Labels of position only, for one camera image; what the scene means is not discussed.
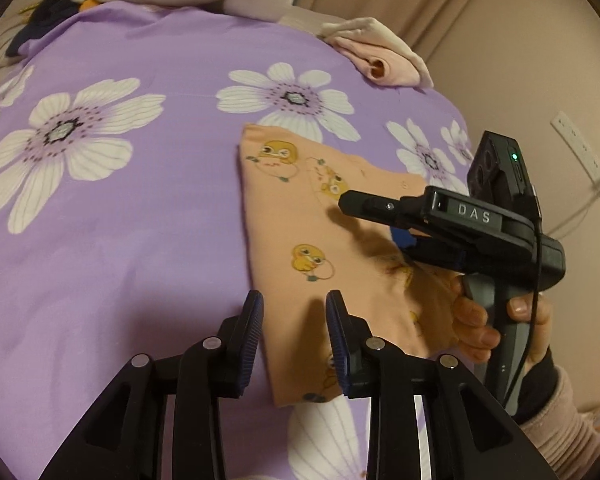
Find orange duck print garment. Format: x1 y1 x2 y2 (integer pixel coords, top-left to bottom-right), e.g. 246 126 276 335
239 124 457 406

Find pink folded clothes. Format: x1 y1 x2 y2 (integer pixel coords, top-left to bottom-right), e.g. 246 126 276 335
320 18 434 90

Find right hand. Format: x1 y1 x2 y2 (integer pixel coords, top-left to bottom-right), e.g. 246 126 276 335
450 276 553 365

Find white power strip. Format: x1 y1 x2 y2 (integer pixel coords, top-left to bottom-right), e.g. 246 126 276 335
550 112 600 184

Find purple floral bed sheet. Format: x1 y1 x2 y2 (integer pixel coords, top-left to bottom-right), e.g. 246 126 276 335
0 2 471 479

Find dark navy cloth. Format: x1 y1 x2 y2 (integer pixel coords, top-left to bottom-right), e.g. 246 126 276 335
6 0 81 58

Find black cable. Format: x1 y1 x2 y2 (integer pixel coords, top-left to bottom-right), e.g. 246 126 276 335
512 194 544 411

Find black camera box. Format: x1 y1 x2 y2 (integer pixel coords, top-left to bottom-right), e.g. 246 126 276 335
467 131 541 222

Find white power cord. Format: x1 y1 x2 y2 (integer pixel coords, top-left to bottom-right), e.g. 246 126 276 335
544 179 600 241

